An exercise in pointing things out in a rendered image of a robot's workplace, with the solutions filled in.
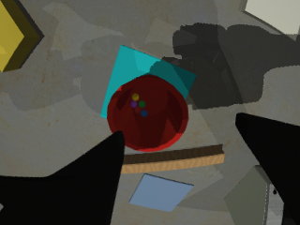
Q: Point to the yellow rectangular block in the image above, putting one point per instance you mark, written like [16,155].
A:
[17,37]

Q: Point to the tan wooden strip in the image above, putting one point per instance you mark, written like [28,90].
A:
[176,159]

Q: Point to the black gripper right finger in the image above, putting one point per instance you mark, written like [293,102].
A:
[276,145]

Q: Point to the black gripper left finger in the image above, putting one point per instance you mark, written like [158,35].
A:
[82,193]

